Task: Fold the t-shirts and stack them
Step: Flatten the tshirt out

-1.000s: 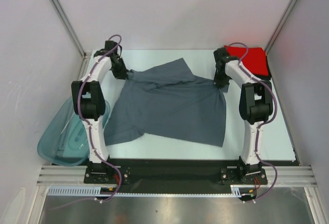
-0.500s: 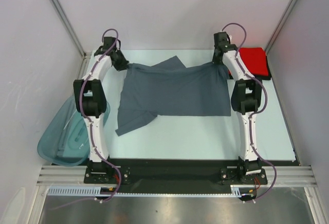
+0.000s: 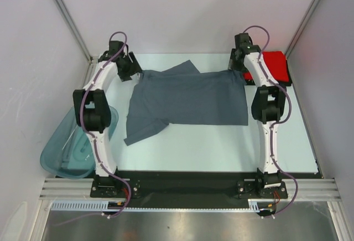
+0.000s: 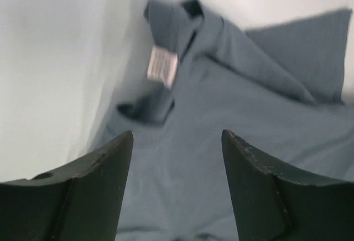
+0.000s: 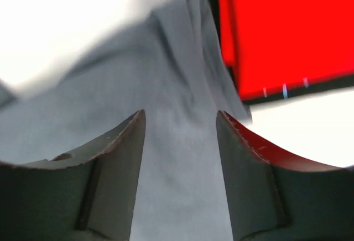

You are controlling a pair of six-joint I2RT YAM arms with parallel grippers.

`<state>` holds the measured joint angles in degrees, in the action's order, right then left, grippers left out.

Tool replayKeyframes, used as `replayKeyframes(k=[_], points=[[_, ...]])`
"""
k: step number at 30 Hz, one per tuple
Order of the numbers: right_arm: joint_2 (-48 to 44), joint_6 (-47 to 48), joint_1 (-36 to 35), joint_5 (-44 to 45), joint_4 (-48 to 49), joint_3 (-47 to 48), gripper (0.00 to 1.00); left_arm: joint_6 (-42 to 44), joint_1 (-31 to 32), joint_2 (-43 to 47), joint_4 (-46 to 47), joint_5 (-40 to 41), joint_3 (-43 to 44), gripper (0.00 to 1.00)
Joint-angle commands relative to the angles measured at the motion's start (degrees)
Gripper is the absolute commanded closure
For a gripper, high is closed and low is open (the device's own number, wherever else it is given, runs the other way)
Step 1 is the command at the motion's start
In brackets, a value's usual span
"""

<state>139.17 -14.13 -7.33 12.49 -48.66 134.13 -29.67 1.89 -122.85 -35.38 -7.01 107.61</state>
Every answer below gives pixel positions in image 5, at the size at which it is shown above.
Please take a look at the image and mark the grey t shirt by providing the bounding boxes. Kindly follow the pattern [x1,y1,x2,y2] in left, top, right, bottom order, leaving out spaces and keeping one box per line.
[1,0,249,240]

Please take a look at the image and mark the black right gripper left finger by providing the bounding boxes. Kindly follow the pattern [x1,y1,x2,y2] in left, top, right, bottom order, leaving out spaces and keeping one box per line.
[1,110,145,240]

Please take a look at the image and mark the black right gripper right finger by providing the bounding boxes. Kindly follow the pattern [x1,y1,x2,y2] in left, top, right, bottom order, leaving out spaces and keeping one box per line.
[216,111,353,240]

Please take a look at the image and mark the red folded t shirt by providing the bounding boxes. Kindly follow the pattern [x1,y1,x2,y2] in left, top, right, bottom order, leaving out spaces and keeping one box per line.
[212,0,354,101]

